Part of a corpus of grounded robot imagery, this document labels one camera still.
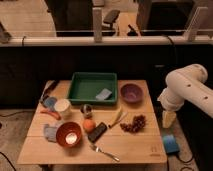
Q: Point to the purple bowl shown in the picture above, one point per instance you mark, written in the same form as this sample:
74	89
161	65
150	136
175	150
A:
131	93

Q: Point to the grey blue folded cloth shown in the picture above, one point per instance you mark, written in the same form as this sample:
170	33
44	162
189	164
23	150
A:
49	131

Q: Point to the yellow banana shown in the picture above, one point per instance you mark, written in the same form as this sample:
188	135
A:
119	115

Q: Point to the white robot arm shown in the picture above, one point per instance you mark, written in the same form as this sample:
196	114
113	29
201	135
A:
185	84

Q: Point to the orange fruit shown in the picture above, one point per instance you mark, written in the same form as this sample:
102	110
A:
88	125

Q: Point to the green plastic tray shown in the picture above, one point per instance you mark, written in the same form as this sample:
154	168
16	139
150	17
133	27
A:
85	86

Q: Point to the dark red grape bunch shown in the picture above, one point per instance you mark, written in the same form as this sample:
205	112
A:
137	124

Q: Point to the black office chair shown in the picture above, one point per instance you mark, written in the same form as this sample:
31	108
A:
108	22

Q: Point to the small blue plate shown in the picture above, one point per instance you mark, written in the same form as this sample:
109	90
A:
49	102

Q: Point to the small dark round jar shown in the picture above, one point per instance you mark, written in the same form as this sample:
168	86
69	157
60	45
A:
86	110

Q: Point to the orange red bowl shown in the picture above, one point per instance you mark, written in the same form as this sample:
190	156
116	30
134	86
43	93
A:
68	134

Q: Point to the white paper cup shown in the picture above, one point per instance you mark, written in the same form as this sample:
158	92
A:
63	107

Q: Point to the grey blue sponge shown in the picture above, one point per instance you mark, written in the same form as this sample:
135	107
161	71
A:
104	94

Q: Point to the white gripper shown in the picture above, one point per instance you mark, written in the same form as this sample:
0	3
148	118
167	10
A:
168	117

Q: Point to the orange carrot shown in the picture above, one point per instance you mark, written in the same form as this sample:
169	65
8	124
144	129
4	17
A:
53	114

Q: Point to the black rectangular remote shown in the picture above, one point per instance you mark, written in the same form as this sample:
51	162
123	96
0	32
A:
97	132

